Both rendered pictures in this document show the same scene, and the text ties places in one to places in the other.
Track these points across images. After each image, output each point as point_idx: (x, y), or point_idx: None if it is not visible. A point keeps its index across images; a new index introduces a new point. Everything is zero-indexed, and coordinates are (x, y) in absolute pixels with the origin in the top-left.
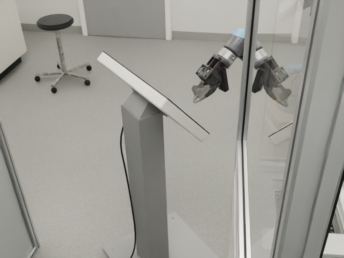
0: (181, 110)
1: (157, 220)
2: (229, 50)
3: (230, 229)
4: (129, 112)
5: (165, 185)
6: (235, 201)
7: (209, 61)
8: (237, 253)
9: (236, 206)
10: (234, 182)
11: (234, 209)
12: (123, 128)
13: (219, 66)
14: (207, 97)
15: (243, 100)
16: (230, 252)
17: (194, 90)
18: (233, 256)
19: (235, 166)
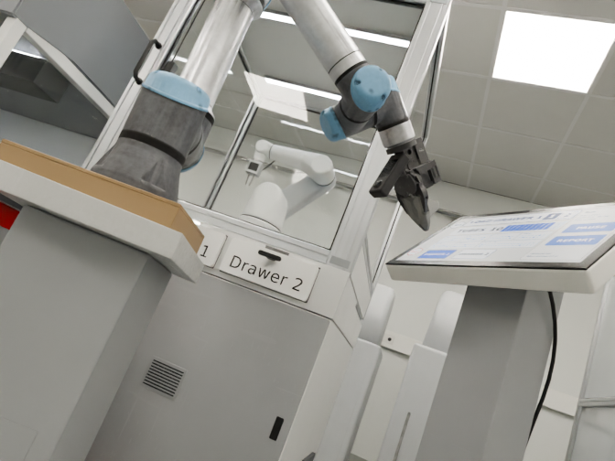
0: (439, 230)
1: None
2: (397, 124)
3: (310, 381)
4: None
5: (422, 436)
6: (353, 286)
7: (424, 153)
8: (364, 284)
9: (361, 273)
10: (349, 285)
11: (353, 291)
12: (553, 341)
13: None
14: (406, 213)
15: None
16: (324, 366)
17: (432, 209)
18: (349, 317)
19: (353, 268)
